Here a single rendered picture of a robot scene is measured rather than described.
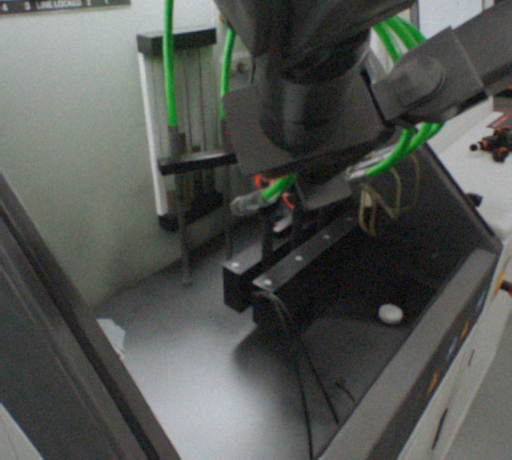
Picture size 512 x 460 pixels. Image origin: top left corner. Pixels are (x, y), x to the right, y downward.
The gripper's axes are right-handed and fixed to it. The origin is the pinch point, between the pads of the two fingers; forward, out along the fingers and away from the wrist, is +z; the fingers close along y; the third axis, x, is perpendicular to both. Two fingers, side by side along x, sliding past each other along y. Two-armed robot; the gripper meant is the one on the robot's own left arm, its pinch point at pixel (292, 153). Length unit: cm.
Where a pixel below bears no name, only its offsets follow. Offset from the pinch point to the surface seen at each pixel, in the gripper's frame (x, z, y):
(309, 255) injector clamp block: 7.7, 32.2, -2.2
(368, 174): 0.2, 19.1, -11.7
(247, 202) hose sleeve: 1.6, 7.9, 5.2
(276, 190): 2.6, 1.6, 2.3
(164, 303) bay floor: 8, 45, 25
